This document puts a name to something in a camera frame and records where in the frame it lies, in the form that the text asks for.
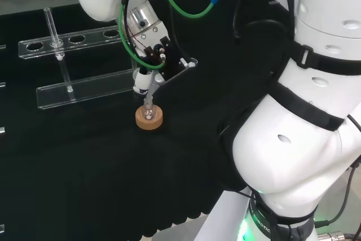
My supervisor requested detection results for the cork ring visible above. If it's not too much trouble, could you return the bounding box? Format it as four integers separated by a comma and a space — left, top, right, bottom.
135, 105, 165, 131

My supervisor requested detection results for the small glass round-bottom flask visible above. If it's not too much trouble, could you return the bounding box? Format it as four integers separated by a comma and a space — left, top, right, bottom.
142, 102, 157, 120

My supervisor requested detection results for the black bench cloth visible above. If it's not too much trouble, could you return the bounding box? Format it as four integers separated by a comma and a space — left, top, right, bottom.
0, 0, 293, 238

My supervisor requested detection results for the clear acrylic funnel stand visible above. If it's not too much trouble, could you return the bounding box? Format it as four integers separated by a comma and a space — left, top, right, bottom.
17, 7, 138, 111

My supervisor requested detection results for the white card board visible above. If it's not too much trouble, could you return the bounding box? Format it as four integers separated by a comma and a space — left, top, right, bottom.
193, 189, 253, 241

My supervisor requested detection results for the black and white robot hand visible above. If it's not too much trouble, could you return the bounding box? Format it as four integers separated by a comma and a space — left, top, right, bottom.
132, 67, 155, 95

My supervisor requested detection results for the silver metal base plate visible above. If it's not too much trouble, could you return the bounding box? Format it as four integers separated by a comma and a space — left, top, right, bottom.
139, 212, 211, 241

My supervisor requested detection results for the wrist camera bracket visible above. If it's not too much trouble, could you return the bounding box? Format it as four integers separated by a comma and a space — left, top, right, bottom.
159, 36, 199, 85

